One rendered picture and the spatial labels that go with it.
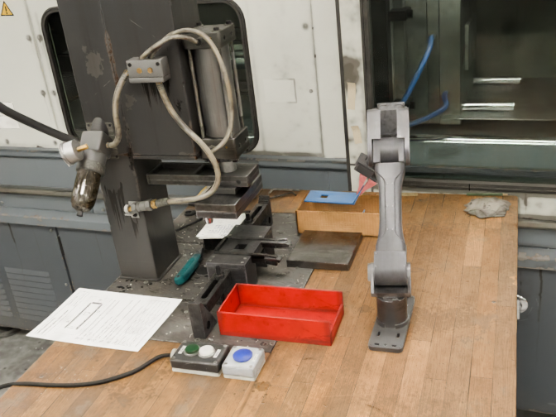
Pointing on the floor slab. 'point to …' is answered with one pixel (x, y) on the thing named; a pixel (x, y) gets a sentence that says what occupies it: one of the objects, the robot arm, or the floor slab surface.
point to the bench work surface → (209, 388)
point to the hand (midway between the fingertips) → (359, 192)
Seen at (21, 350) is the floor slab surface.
